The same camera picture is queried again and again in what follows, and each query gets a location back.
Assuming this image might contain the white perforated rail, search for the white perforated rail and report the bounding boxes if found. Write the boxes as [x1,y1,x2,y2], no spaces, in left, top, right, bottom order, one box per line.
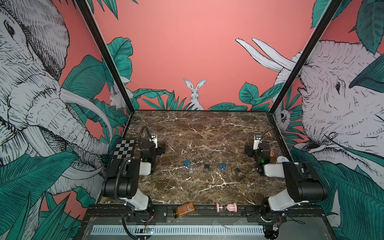
[89,225,265,236]

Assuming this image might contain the checkerboard calibration board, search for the checkerboard calibration board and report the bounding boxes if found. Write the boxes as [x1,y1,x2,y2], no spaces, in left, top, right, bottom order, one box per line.
[112,138,135,160]

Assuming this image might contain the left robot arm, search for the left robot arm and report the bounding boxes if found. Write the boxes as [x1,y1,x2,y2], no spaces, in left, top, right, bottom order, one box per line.
[101,138,166,214]

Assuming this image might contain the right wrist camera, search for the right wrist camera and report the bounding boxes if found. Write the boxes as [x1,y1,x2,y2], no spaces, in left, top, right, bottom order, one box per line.
[253,135,263,151]

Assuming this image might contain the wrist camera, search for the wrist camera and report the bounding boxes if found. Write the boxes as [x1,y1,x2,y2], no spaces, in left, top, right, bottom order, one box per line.
[253,135,263,151]
[150,133,158,149]

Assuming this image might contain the black base frame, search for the black base frame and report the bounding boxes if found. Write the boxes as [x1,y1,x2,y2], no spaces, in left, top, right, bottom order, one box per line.
[83,204,326,225]

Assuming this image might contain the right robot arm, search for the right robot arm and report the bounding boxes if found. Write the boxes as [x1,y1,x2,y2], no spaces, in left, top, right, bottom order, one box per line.
[244,140,328,213]

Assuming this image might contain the orange box device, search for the orange box device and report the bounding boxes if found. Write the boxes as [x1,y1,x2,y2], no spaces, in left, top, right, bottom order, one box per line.
[175,202,195,218]

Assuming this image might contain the yellow white can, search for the yellow white can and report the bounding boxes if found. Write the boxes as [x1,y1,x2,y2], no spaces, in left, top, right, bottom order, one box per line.
[277,156,290,163]

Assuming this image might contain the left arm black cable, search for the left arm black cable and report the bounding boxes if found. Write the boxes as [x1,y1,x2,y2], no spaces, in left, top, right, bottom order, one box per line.
[137,125,154,151]

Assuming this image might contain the pink hourglass timer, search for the pink hourglass timer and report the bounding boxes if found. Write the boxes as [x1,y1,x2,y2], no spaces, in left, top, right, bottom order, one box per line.
[216,203,238,213]

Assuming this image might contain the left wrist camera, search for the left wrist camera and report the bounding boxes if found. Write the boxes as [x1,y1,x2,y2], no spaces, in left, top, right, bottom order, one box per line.
[150,133,158,149]

